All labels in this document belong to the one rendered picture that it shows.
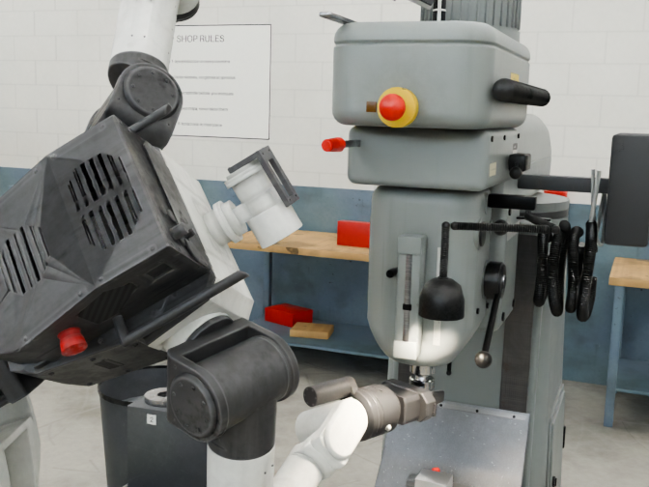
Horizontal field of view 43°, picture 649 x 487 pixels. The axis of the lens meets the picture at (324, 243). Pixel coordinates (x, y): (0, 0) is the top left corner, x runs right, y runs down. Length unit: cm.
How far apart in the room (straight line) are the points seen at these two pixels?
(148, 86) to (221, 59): 523
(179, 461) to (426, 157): 85
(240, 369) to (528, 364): 99
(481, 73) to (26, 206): 67
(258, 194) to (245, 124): 520
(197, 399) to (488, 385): 104
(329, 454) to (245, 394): 34
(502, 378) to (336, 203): 424
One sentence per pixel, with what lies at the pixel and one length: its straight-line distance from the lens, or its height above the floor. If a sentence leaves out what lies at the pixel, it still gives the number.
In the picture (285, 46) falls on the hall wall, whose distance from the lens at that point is 621.
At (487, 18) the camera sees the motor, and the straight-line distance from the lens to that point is 165.
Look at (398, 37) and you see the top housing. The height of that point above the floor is 186.
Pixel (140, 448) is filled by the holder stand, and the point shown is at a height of 103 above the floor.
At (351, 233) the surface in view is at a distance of 542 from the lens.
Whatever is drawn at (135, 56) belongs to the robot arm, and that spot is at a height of 182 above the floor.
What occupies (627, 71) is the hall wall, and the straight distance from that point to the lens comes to 566.
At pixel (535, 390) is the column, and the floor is 115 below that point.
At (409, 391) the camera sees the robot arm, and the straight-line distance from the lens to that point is 151.
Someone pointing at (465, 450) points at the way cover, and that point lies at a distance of 194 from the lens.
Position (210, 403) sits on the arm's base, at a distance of 100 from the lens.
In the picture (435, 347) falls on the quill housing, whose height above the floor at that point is 136.
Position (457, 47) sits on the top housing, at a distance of 126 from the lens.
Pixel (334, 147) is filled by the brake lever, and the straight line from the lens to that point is 127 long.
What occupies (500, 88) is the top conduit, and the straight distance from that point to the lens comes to 127.
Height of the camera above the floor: 175
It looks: 9 degrees down
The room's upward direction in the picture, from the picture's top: 2 degrees clockwise
